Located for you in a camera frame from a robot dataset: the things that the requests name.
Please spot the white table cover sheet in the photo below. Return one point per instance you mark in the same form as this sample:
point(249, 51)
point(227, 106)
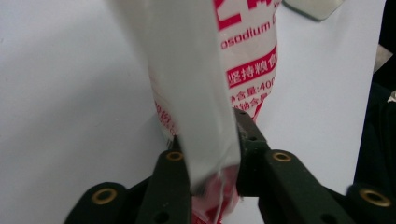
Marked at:
point(62, 93)

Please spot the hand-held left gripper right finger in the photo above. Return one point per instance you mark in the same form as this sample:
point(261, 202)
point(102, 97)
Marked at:
point(280, 180)

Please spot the clear jar with black lid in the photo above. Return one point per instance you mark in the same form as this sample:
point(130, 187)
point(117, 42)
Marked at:
point(314, 7)

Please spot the white and red seasoning bag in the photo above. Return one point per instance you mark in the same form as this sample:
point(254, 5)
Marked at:
point(186, 77)

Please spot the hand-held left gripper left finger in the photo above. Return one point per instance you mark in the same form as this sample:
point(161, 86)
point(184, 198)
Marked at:
point(168, 193)

